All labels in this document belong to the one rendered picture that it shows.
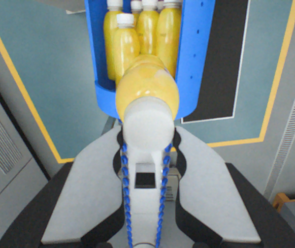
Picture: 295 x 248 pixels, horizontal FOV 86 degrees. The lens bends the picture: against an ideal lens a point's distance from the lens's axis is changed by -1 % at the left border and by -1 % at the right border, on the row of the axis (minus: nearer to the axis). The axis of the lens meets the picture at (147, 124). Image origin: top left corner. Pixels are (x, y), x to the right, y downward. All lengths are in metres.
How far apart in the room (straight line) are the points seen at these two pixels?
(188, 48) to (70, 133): 1.81
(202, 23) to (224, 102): 1.35
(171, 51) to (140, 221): 1.10
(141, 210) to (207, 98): 1.09
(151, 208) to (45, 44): 1.57
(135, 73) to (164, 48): 0.25
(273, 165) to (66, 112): 2.66
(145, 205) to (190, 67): 0.92
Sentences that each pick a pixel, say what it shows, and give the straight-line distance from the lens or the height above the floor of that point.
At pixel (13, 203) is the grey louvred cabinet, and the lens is 2.17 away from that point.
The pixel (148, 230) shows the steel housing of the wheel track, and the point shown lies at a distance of 1.36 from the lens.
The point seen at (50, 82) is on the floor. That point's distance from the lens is 1.84.
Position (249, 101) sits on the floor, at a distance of 1.98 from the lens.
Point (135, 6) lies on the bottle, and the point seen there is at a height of 1.02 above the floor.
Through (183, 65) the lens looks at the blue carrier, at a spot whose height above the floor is 1.22.
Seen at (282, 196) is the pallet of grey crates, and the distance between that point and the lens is 3.26.
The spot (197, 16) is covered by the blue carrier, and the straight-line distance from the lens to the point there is 0.35.
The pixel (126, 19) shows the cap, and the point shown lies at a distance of 0.42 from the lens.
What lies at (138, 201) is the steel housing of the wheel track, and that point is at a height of 0.93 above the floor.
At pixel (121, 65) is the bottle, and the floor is 1.14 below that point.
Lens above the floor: 1.54
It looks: 61 degrees down
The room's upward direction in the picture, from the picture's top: 179 degrees clockwise
